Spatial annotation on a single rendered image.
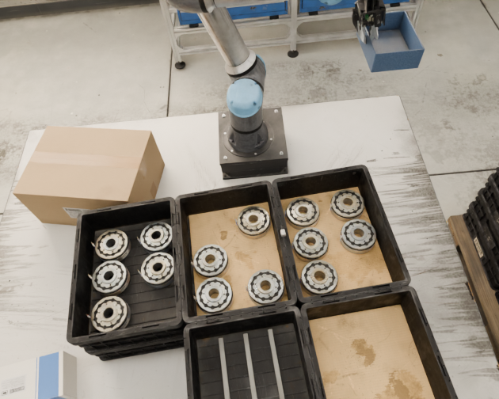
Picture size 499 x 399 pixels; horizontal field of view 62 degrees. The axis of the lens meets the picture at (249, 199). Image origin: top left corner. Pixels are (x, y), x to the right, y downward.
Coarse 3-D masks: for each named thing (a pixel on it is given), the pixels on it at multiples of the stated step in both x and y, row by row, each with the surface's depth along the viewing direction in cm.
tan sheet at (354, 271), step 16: (320, 208) 132; (288, 224) 129; (320, 224) 129; (336, 224) 128; (336, 240) 125; (336, 256) 122; (352, 256) 122; (368, 256) 122; (352, 272) 119; (368, 272) 119; (384, 272) 118; (336, 288) 117; (352, 288) 117
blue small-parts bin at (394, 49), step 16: (400, 16) 136; (368, 32) 139; (384, 32) 139; (400, 32) 139; (416, 32) 128; (368, 48) 129; (384, 48) 134; (400, 48) 134; (416, 48) 128; (368, 64) 130; (384, 64) 127; (400, 64) 127; (416, 64) 128
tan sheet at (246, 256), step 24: (192, 216) 134; (216, 216) 133; (192, 240) 129; (216, 240) 128; (240, 240) 128; (264, 240) 127; (240, 264) 123; (264, 264) 123; (240, 288) 119; (264, 288) 119
